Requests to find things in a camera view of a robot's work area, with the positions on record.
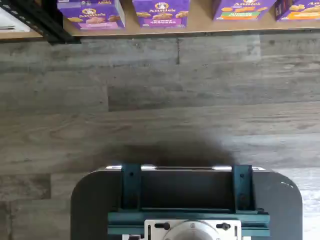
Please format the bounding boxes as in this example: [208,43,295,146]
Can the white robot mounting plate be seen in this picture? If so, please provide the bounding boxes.
[121,219,243,240]

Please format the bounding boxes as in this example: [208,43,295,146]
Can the black metal shelf frame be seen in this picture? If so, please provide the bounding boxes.
[0,0,82,45]

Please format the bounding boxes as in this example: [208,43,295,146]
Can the wooden shelf board purple boxes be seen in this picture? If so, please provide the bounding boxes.
[59,18,320,38]

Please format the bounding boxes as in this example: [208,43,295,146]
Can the purple Annie's box pink patch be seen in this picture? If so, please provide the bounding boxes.
[57,0,121,11]
[64,4,126,30]

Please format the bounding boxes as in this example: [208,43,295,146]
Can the white snack box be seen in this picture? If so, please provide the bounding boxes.
[0,7,31,33]

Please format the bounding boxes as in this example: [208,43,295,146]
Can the purple Annie's box green patch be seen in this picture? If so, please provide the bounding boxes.
[212,0,278,21]

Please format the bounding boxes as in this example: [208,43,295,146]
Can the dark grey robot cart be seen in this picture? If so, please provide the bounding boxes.
[70,164,303,240]

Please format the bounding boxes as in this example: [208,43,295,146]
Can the purple Annie's box orange patch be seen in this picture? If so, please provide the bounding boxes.
[274,0,320,22]

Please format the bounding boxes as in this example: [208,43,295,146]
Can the teal metal mounting frame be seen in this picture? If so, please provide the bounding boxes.
[107,163,271,237]

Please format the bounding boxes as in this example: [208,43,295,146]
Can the wooden shelf board white boxes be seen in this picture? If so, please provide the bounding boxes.
[0,31,47,40]

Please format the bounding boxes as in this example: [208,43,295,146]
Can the purple Annie's box violet patch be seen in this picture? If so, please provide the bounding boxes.
[131,0,191,28]

